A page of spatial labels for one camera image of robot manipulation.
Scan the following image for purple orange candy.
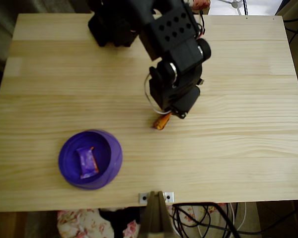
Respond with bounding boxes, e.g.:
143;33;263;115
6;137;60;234
150;113;174;131

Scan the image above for purple plastic bowl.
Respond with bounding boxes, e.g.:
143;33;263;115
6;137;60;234
58;129;124;191

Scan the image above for floral cloth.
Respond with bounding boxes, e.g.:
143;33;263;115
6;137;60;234
191;0;212;12

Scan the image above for white stand base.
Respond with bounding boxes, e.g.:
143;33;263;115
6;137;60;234
218;0;248;10

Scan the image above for floral cushion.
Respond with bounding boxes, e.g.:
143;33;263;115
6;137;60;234
56;202;226;238

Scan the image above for grey curtain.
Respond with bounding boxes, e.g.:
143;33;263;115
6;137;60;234
0;0;90;72

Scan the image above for white red servo wires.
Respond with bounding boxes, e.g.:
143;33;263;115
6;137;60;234
143;73;169;115

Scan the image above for silver metal bracket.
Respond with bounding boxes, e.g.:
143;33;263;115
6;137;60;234
138;191;175;204

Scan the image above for olive camera stand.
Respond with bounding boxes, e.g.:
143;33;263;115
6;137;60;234
138;190;176;238

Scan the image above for thick black cable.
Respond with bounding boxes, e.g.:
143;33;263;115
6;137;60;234
203;203;242;238

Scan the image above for white cable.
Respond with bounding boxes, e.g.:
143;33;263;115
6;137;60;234
197;202;248;238

